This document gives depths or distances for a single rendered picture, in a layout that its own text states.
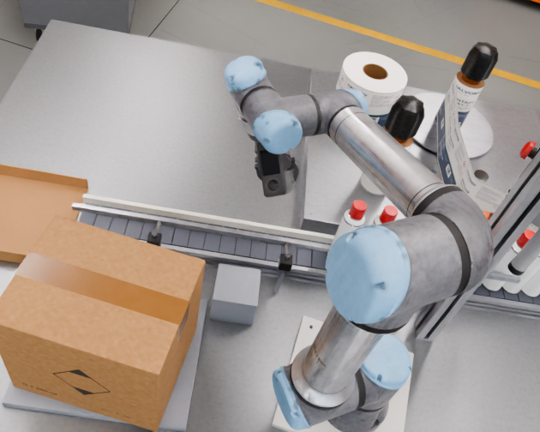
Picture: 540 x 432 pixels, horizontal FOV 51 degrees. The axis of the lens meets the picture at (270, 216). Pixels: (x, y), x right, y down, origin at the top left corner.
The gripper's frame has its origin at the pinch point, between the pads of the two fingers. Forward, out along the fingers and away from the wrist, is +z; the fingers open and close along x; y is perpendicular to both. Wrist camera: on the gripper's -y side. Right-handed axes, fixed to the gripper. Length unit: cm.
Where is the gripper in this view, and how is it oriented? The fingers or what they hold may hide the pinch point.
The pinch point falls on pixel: (285, 191)
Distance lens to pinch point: 129.5
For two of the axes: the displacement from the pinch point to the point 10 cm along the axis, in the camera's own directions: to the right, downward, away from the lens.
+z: 2.4, 5.6, 7.9
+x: -9.7, 1.6, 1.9
